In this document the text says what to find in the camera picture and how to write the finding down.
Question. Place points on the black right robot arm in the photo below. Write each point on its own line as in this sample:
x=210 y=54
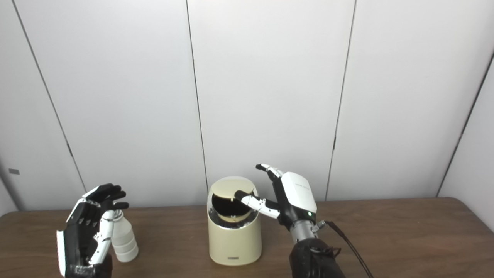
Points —
x=312 y=258

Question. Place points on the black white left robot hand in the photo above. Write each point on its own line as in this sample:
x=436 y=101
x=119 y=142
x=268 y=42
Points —
x=77 y=239

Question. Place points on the small white plastic bottle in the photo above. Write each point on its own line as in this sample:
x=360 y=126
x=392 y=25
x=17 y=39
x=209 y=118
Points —
x=125 y=239

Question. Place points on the cream-colored bin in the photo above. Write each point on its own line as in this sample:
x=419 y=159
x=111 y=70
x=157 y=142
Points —
x=233 y=243

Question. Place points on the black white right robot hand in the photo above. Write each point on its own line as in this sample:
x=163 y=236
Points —
x=297 y=193

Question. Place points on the round cream bin lid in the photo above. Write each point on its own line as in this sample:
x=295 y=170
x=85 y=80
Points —
x=229 y=187

